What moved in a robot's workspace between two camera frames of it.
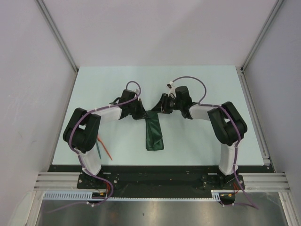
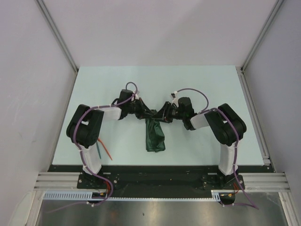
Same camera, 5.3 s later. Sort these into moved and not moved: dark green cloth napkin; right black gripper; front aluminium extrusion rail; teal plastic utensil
Moved: right black gripper
Not moved: front aluminium extrusion rail; dark green cloth napkin; teal plastic utensil
